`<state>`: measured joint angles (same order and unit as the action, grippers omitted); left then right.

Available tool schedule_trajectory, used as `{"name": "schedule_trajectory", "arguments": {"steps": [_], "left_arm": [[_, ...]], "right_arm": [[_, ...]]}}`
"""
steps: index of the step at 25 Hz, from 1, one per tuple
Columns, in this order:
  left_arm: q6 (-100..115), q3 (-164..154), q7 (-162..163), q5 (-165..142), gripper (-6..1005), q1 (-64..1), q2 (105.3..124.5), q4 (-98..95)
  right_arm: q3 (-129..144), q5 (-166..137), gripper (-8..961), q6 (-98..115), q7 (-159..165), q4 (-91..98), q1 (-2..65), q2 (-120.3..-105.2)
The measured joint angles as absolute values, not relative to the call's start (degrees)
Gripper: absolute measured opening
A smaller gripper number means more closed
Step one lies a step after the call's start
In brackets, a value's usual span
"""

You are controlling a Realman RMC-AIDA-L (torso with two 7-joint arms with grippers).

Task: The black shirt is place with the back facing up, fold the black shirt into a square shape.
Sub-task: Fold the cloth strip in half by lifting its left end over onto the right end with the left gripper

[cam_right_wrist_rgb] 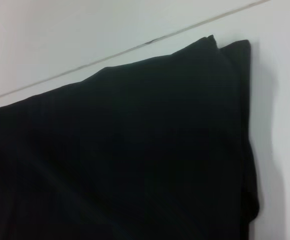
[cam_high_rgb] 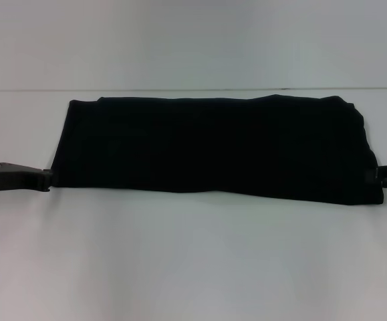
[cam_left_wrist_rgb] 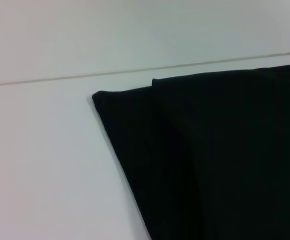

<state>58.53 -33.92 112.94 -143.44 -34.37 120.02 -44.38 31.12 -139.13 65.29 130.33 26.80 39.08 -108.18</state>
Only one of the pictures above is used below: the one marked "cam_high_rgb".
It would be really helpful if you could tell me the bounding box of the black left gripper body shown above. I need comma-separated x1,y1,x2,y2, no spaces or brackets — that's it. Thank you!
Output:
0,162,45,193

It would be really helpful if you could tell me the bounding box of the black shirt with FREE print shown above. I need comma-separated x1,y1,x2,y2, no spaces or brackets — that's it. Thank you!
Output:
49,94,386,205

